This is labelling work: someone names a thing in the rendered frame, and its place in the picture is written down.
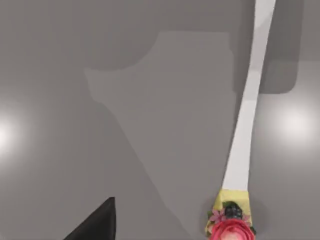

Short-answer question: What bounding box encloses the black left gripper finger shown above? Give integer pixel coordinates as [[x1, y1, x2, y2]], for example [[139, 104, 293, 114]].
[[62, 196, 118, 240]]

